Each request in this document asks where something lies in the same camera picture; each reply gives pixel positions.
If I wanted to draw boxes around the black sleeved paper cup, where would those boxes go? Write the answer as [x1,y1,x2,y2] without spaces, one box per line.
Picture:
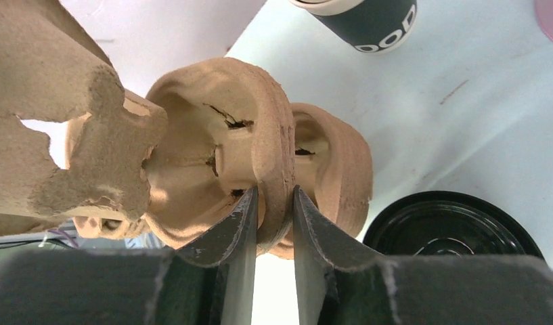
[290,0,418,54]

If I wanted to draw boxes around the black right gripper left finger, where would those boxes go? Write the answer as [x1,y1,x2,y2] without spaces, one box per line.
[0,188,259,324]

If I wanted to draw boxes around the brown cardboard cup carrier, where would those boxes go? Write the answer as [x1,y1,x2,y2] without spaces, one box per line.
[0,1,167,236]

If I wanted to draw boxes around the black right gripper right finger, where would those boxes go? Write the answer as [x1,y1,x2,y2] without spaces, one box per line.
[293,187,553,324]

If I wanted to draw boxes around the stack of black lids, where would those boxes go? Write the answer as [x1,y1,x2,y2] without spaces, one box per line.
[363,191,544,259]

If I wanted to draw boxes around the pink straw holder cup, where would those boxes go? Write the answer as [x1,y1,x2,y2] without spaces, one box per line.
[533,0,553,42]

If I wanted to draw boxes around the single brown cup carrier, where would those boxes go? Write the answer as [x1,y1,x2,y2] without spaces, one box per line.
[66,58,372,259]

